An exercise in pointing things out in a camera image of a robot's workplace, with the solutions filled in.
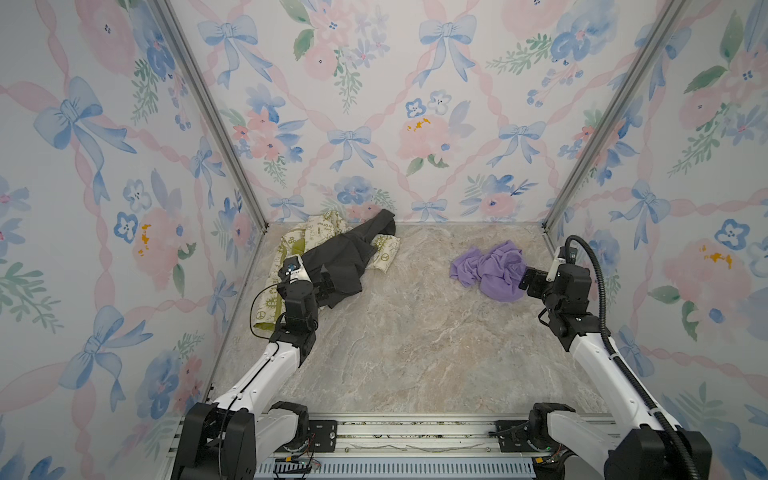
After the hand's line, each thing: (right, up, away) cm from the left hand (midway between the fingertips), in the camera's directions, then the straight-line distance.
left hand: (309, 267), depth 82 cm
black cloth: (+4, 0, +17) cm, 18 cm away
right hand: (+64, -1, -1) cm, 64 cm away
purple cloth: (+57, -2, +15) cm, 59 cm away
